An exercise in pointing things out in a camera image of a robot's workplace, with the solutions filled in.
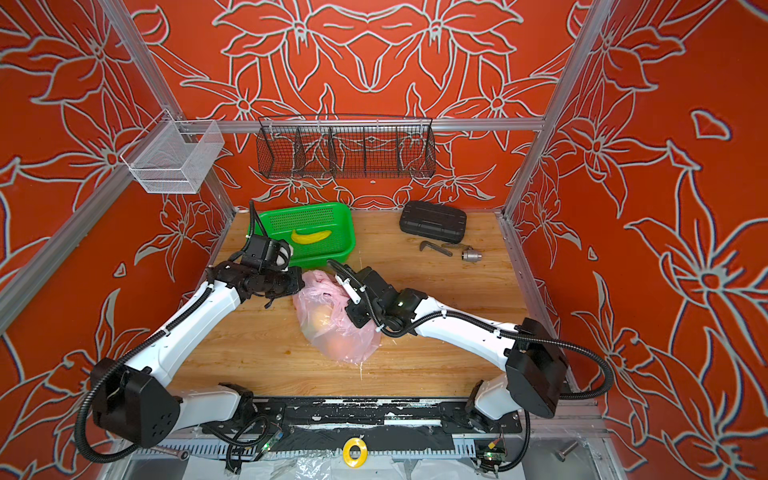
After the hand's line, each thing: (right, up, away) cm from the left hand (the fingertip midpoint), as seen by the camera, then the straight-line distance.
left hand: (304, 280), depth 81 cm
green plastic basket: (-4, +14, +29) cm, 32 cm away
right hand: (+12, -5, -3) cm, 13 cm away
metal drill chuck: (+53, +6, +22) cm, 58 cm away
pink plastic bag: (+6, -9, -2) cm, 11 cm away
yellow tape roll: (+17, -39, -14) cm, 45 cm away
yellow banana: (-5, +11, +29) cm, 31 cm away
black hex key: (+41, +8, +26) cm, 50 cm away
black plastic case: (+41, +18, +29) cm, 54 cm away
